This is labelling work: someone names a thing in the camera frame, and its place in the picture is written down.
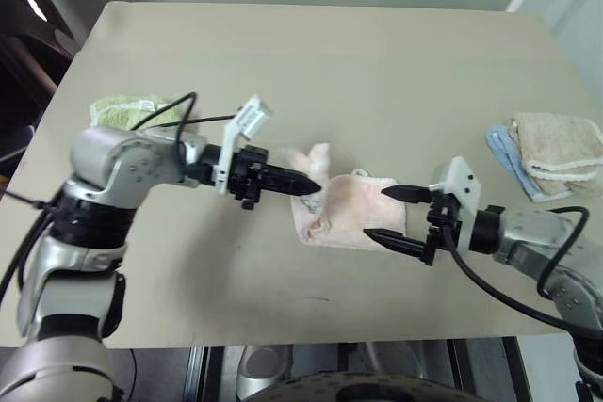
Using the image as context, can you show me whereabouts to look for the dark rounded shape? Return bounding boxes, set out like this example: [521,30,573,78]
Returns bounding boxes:
[244,371,491,402]

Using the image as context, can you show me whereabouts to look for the beige folded towel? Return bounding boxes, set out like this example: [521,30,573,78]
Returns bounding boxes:
[508,112,603,199]

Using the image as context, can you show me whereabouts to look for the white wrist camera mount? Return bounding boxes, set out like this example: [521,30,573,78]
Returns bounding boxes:
[212,94,276,195]
[430,155,482,251]

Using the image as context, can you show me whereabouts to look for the black table frame bar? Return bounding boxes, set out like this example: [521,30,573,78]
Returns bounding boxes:
[183,345,227,402]
[447,335,538,402]

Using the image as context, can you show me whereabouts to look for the silver rounded shell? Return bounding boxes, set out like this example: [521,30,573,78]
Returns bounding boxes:
[235,343,296,398]

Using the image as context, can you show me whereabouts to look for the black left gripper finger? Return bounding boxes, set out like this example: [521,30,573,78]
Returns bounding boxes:
[262,163,322,187]
[262,177,323,197]

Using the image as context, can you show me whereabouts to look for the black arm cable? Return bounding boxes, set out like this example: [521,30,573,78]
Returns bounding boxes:
[445,206,591,335]
[0,91,236,309]

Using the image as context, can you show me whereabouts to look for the pink terry towel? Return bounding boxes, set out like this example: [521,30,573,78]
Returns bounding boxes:
[275,140,409,251]

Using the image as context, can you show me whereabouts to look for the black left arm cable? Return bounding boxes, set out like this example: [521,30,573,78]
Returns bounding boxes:
[0,91,236,309]

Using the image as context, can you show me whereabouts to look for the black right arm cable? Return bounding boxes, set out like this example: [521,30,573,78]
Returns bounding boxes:
[445,206,591,335]

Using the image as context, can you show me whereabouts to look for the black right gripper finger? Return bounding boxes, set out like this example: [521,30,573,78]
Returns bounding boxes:
[380,185,432,206]
[363,228,432,258]

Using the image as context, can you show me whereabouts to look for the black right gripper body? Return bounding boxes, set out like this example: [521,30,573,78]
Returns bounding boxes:
[420,190,466,267]

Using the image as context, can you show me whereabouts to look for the green folded towel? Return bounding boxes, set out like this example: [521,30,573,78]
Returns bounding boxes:
[90,94,199,133]

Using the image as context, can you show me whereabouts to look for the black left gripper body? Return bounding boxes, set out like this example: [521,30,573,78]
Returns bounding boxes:
[228,144,270,211]

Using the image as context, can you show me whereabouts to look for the blue folded towel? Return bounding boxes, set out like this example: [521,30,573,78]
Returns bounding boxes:
[484,124,574,203]

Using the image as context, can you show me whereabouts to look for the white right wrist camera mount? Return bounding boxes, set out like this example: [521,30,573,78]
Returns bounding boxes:
[430,155,482,251]

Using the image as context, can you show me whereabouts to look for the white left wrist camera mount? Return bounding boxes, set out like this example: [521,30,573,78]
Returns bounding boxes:
[212,94,276,195]

